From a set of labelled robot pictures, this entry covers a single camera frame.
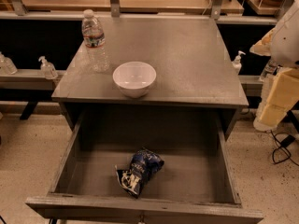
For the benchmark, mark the small water bottle right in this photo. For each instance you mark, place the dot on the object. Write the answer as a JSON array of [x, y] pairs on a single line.
[[269, 69]]

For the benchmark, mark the open grey top drawer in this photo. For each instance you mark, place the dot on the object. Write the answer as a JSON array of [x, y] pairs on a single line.
[[129, 164]]

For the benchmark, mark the clear bottle far left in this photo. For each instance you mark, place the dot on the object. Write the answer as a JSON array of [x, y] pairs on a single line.
[[7, 64]]

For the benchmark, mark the blue chip bag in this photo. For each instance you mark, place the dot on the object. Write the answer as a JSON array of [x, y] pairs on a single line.
[[143, 166]]

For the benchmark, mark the wooden background table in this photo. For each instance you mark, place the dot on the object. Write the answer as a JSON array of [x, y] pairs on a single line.
[[126, 6]]

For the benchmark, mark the clear sanitizer pump bottle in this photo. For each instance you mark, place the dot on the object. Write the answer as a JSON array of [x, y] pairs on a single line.
[[47, 68]]

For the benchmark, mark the grey metal shelf rail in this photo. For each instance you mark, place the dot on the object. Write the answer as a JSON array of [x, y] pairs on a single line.
[[29, 79]]

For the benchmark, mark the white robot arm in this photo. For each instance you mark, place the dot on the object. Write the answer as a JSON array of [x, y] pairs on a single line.
[[285, 40]]

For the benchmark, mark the white pump bottle right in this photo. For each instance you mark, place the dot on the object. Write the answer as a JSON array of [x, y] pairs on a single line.
[[237, 61]]

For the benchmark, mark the clear plastic water bottle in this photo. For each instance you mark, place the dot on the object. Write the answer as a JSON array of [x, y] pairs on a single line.
[[94, 40]]

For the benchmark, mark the grey cabinet counter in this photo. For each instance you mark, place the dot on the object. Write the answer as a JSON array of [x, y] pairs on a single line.
[[192, 64]]

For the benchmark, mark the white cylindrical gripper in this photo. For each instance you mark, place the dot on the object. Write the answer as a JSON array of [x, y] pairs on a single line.
[[286, 44]]

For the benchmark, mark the white bowl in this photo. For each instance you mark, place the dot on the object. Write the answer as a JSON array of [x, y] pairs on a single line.
[[134, 79]]

